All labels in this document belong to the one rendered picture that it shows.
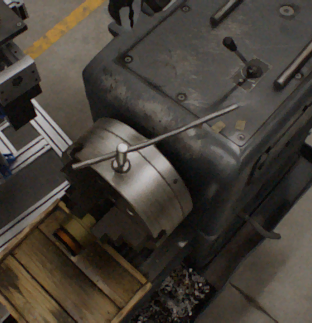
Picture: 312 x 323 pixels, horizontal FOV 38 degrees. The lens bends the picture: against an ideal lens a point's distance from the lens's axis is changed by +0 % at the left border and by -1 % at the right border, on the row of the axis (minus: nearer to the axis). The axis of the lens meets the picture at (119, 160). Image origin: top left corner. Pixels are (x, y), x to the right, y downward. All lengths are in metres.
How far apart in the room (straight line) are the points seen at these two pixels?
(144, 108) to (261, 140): 0.26
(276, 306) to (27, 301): 1.24
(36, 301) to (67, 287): 0.09
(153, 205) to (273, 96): 0.35
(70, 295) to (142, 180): 0.42
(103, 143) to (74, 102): 1.60
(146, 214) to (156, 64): 0.34
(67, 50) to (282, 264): 1.70
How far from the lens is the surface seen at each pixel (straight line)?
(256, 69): 1.03
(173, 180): 0.95
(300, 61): 1.06
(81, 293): 1.21
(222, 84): 1.01
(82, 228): 1.01
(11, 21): 1.33
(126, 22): 0.91
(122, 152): 0.84
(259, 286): 2.15
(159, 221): 0.96
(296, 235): 2.25
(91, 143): 0.97
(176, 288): 1.52
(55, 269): 1.24
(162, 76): 1.02
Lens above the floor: 2.06
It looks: 62 degrees down
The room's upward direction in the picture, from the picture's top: 10 degrees counter-clockwise
